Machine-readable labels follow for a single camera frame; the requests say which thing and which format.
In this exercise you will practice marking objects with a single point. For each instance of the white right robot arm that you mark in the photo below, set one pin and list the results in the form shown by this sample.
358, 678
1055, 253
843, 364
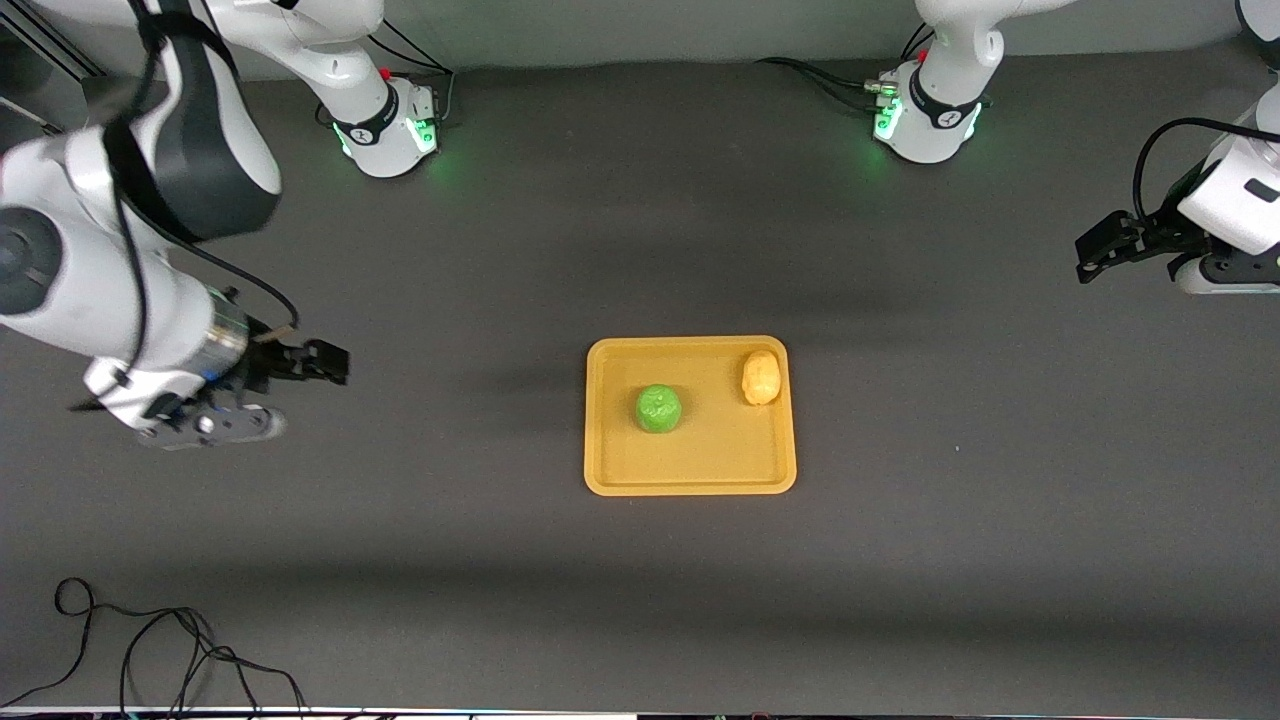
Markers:
70, 290

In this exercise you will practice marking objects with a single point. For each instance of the yellow plastic tray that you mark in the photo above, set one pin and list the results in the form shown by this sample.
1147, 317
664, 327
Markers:
710, 450

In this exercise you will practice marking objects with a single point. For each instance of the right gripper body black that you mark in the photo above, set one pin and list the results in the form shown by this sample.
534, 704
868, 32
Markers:
268, 364

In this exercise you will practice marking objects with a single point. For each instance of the dark metal frame rail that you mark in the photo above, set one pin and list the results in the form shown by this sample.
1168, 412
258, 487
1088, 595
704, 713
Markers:
50, 45

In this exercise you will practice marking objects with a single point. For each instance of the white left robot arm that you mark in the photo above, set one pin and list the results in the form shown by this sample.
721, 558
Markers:
940, 110

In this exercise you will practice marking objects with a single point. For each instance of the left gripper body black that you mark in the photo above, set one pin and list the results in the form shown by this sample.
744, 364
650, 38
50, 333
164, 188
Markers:
1163, 228

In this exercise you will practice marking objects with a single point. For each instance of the yellow potato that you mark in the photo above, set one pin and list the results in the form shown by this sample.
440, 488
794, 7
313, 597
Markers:
761, 378

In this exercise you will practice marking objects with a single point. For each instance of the green apple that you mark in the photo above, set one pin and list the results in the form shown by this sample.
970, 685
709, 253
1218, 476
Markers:
659, 409

